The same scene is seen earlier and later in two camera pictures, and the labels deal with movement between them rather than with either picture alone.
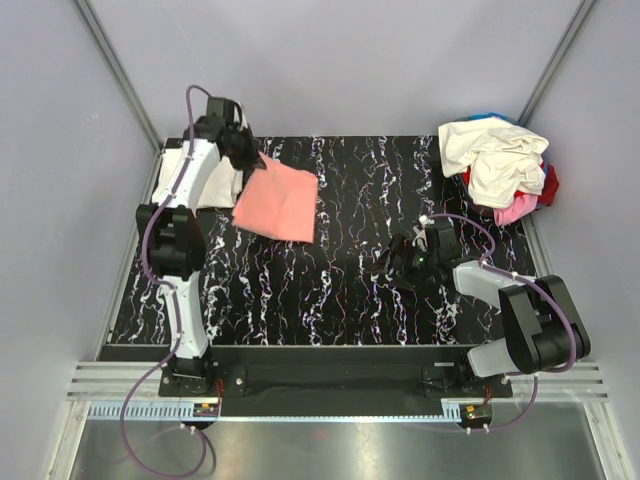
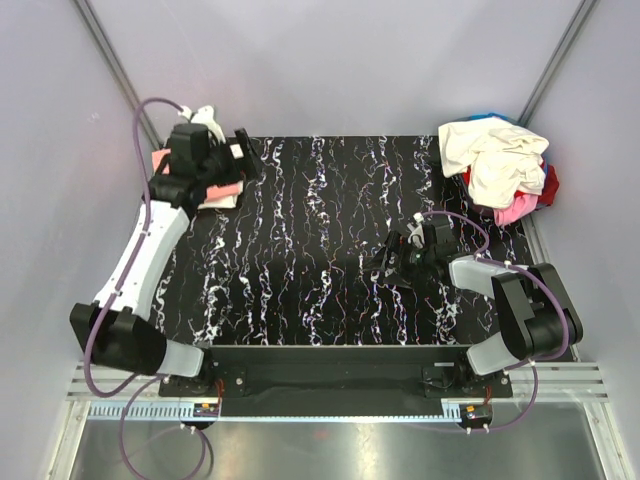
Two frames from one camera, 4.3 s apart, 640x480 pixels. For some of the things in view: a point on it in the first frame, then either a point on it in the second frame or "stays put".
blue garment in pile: [490, 115] stays put
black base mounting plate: [335, 380] stays put
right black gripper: [403, 248] stays put
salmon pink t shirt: [277, 201] to [159, 164]
